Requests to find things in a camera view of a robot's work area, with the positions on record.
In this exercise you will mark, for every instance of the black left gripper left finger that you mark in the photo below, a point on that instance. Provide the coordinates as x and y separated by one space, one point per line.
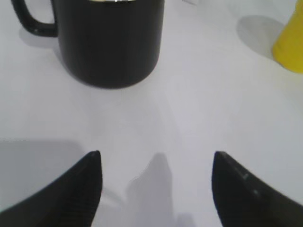
69 201

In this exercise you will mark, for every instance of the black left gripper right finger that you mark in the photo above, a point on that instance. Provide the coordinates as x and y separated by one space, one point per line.
243 200

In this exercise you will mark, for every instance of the black mug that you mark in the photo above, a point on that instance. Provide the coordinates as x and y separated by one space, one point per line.
104 43

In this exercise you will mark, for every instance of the yellow paper cup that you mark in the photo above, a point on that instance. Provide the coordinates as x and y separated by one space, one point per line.
288 48

